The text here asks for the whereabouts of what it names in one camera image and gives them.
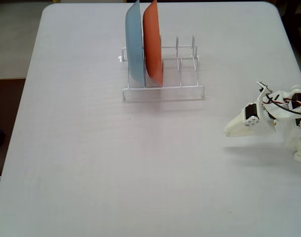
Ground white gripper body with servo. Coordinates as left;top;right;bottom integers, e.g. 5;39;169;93
246;102;277;128

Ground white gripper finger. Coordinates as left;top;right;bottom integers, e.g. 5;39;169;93
225;117;276;138
224;108;247;134

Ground orange red plate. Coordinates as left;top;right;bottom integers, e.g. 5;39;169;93
142;0;164;87

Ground light blue plate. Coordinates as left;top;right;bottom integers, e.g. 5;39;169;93
125;0;146;87

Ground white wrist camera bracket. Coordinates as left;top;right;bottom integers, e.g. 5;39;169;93
256;80;269;104

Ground black camera cable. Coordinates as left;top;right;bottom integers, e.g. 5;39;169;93
265;95;301;116

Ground white wire plate rack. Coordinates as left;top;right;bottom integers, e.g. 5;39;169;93
118;33;205;101

